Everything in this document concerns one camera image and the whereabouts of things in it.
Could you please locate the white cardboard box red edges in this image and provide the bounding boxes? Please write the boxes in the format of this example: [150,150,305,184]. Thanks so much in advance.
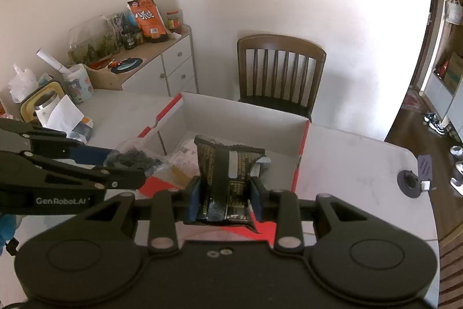
[135,92,312,245]

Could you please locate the dark glass jar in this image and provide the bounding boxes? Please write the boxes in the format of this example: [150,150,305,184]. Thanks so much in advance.
[121,28,144,50]

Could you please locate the hanging tote bag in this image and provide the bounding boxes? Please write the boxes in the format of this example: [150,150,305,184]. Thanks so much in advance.
[444,0,463,26]

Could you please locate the rolled white paper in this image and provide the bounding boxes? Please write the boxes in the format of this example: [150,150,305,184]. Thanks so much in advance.
[36,48,70,76]

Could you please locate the wooden chair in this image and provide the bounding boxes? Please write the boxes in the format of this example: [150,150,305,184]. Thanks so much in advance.
[237,34,328,122]
[439,232,463,309]

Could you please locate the white wood sideboard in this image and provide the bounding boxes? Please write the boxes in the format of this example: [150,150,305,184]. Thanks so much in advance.
[87,25,199,97]

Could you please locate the yellow holder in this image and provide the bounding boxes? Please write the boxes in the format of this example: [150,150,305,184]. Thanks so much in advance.
[20,81,66,123]

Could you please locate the black round cable port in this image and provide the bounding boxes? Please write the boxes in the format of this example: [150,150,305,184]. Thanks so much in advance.
[397,169,425,199]

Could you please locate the glass fish tank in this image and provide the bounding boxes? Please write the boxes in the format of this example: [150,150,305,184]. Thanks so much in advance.
[67,14,124,65]

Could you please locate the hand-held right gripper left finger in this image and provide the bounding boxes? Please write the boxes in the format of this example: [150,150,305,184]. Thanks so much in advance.
[77,176,202,254]

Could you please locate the white tissue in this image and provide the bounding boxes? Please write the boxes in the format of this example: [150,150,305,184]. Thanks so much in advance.
[46,94,84,136]

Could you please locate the white marble desktop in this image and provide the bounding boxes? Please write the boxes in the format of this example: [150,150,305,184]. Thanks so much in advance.
[0,90,440,309]

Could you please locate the black snack packet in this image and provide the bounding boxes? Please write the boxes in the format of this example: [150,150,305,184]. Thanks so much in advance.
[194,135,267,225]

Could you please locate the white steel-rim thermos cup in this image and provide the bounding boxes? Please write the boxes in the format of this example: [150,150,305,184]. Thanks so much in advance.
[34,94,64,125]

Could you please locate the patterned cup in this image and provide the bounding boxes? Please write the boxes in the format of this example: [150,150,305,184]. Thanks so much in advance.
[63,63,95,105]

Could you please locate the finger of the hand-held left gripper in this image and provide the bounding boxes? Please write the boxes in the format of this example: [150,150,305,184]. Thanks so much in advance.
[0,151,147,191]
[0,118,114,165]

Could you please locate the tissue pack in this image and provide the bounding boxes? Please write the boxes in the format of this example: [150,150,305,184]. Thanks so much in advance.
[69,117,94,145]

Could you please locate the red-lid jar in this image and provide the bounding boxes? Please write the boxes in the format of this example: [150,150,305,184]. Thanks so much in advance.
[166,9,182,34]

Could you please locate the orange snack bag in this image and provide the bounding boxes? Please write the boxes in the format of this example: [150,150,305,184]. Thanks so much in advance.
[126,0,169,43]

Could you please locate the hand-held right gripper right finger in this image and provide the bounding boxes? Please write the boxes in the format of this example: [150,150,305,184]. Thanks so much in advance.
[249,176,377,255]

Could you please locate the white and wood wall cabinet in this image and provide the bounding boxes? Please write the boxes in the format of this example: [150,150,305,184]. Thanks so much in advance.
[421,0,463,121]

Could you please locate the clear bag of dark snacks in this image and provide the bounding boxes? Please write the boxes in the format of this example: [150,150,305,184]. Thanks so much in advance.
[105,138,164,180]

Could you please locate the blue round plate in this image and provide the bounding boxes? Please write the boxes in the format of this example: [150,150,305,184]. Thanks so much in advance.
[110,57,144,74]

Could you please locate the dark sneaker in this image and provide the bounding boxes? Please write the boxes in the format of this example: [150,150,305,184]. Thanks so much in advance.
[424,112,449,134]

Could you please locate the person's left hand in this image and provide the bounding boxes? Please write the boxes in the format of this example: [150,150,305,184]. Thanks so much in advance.
[0,215,17,248]

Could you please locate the white plastic bag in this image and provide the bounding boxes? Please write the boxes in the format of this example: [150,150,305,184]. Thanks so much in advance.
[7,63,39,103]

